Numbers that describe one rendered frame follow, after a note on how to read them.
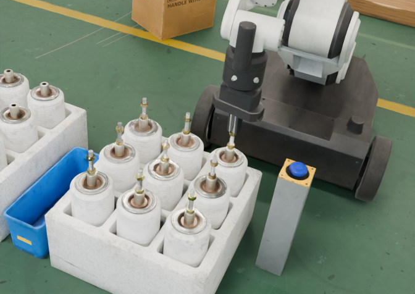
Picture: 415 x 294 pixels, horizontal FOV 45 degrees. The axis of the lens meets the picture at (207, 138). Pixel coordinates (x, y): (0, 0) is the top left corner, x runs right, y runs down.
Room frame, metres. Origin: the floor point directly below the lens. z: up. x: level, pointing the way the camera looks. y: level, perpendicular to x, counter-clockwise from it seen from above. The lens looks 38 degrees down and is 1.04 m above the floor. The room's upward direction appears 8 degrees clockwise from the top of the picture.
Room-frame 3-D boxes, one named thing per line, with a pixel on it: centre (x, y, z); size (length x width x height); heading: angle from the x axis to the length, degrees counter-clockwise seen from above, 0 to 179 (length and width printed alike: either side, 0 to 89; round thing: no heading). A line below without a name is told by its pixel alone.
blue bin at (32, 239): (0.92, 0.36, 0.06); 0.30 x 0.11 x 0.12; 161
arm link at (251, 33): (0.94, -0.06, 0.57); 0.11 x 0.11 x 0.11; 78
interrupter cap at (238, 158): (0.96, -0.06, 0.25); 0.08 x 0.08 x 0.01
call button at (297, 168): (0.86, -0.21, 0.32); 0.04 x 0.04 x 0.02
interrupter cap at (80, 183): (0.80, 0.24, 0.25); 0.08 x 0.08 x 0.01
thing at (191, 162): (0.99, 0.05, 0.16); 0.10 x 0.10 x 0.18
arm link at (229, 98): (0.95, -0.06, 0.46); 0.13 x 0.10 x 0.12; 63
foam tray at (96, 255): (0.88, 0.09, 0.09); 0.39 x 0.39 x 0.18; 72
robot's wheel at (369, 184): (1.18, -0.50, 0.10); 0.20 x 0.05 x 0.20; 163
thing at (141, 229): (0.77, 0.13, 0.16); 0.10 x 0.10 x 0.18
